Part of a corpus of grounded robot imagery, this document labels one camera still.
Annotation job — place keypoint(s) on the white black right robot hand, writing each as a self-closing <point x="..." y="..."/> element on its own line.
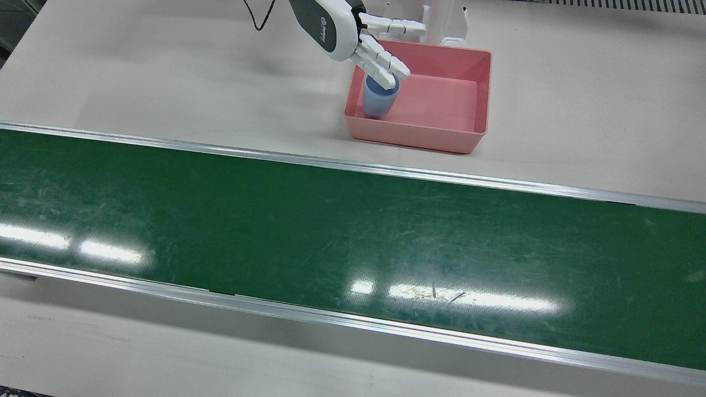
<point x="331" y="27"/>

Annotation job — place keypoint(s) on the grey slatted panel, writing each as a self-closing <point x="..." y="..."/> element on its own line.
<point x="634" y="5"/>

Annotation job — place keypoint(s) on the pink plastic box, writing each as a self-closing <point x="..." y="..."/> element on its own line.
<point x="441" y="105"/>

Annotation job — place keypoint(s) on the aluminium conveyor rail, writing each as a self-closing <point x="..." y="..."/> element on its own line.
<point x="353" y="320"/>
<point x="353" y="164"/>

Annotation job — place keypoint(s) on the blue plastic cup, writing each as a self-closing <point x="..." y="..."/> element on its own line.
<point x="378" y="102"/>

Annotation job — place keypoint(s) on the green conveyor belt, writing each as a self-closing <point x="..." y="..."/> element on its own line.
<point x="353" y="231"/>

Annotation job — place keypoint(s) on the white stand bracket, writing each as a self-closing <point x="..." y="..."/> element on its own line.
<point x="447" y="22"/>

